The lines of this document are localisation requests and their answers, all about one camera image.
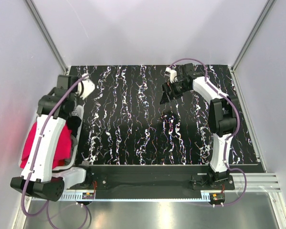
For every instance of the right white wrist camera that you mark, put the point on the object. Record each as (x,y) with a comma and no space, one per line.
(171,74)

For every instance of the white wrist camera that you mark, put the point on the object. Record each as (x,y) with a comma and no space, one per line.
(85,88)
(171,74)

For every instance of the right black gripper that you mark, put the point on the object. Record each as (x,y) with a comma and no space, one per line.
(167,87)

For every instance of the pink t shirt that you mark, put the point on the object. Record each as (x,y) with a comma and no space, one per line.
(63,149)

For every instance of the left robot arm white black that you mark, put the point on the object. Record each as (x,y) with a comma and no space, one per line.
(49,152)

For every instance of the aluminium rail profile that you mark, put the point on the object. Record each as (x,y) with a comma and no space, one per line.
(256,182)

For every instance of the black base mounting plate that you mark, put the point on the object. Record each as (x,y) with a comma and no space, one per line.
(162,180)

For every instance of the white plastic laundry basket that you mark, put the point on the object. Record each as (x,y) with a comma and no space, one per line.
(78,111)

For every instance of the small connector board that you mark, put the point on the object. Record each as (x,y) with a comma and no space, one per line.
(218,197)
(88,195)

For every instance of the right small connector board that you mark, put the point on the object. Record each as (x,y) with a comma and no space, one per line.
(218,197)

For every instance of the white slotted cable duct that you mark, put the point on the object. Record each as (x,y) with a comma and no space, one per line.
(139,197)

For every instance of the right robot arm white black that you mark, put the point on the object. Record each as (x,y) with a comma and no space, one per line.
(223,119)

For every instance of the black t shirt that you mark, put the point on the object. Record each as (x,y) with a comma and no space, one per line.
(73,123)

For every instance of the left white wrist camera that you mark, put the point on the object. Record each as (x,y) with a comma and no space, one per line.
(85,88)

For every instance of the right aluminium frame post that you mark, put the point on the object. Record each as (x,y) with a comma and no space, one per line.
(253,33)

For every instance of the left aluminium frame post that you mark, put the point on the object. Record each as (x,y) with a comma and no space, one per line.
(45,33)

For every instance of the left small connector board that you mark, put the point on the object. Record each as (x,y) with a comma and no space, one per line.
(88,195)

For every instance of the aluminium frame post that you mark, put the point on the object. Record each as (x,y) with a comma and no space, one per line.
(45,33)
(253,33)

